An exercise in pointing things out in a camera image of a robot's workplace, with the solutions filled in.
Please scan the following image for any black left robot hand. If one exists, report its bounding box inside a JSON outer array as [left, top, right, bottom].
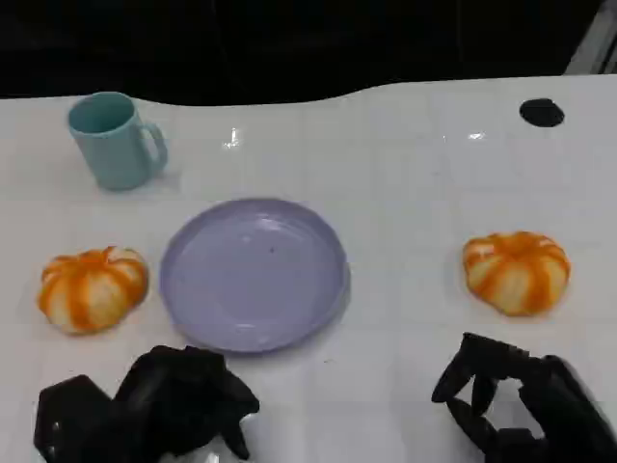
[[114, 343, 261, 461]]

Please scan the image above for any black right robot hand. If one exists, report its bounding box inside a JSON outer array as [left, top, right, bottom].
[[430, 332, 617, 463]]

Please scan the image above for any orange and white bread roll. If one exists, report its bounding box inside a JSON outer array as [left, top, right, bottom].
[[38, 245, 150, 336], [462, 231, 573, 318]]

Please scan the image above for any lilac plate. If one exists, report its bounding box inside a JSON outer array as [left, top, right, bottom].
[[159, 198, 352, 359]]

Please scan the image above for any pale green mug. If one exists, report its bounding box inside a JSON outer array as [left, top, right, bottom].
[[67, 92, 169, 192]]

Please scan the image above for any black table grommet cap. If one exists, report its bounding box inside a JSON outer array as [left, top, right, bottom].
[[519, 98, 566, 128]]

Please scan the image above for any black backdrop cloth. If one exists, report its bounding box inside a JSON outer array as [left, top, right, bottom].
[[0, 0, 617, 106]]

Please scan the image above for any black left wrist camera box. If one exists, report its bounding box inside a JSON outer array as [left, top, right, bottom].
[[32, 374, 118, 463]]

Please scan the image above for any grey metal frame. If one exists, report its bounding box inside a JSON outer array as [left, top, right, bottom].
[[562, 0, 617, 76]]

